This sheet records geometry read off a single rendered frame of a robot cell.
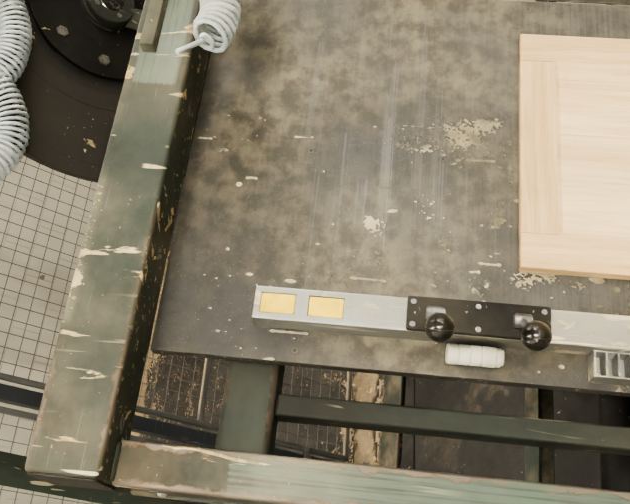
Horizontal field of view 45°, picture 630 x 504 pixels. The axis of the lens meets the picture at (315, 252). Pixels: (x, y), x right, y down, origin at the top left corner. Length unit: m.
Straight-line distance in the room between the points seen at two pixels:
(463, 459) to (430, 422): 1.89
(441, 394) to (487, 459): 0.37
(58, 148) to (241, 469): 0.81
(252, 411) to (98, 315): 0.26
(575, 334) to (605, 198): 0.24
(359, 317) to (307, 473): 0.23
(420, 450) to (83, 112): 2.07
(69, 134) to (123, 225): 0.52
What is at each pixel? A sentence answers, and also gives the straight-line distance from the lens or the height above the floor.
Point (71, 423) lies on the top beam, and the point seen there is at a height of 1.83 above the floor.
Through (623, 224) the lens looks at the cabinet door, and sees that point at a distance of 1.25.
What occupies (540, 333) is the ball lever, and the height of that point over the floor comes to 1.42.
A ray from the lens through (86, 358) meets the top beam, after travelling 1.08.
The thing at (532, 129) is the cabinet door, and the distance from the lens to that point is 1.30.
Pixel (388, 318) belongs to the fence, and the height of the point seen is 1.49.
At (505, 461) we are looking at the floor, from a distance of 2.90.
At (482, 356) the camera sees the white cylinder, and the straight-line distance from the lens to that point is 1.11.
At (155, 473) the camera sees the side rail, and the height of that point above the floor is 1.72.
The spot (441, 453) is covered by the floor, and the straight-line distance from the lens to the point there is 3.13.
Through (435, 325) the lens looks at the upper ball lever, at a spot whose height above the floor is 1.52.
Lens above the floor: 2.15
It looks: 30 degrees down
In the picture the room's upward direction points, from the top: 68 degrees counter-clockwise
